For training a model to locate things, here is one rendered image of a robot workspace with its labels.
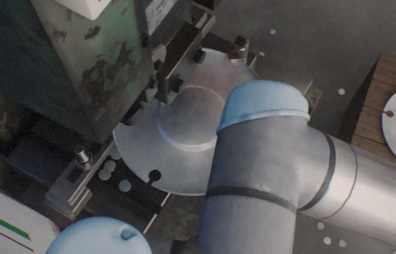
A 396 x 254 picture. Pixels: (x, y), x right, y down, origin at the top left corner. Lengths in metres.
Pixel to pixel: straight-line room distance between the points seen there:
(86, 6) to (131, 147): 0.54
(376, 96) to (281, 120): 1.07
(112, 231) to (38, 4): 0.16
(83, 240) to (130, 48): 0.22
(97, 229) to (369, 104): 1.17
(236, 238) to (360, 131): 1.06
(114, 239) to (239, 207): 0.09
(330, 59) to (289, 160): 1.53
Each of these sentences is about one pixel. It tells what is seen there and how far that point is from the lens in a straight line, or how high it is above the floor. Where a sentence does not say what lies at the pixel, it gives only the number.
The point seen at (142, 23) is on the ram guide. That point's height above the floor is 1.14.
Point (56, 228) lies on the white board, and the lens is 1.08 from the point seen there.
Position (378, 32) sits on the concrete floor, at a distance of 2.03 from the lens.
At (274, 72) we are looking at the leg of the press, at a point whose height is 0.64.
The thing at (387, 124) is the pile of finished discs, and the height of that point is 0.35.
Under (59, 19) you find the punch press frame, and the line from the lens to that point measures 0.37.
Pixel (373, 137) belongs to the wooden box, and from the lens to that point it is 1.39.
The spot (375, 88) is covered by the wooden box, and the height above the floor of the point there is 0.35.
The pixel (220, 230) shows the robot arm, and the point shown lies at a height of 1.20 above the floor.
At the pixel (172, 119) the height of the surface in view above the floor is 0.79.
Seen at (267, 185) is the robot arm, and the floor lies 1.20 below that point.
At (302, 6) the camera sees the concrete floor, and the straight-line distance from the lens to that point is 2.03.
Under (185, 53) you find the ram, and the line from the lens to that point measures 0.69.
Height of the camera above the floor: 1.55
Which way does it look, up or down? 65 degrees down
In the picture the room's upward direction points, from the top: straight up
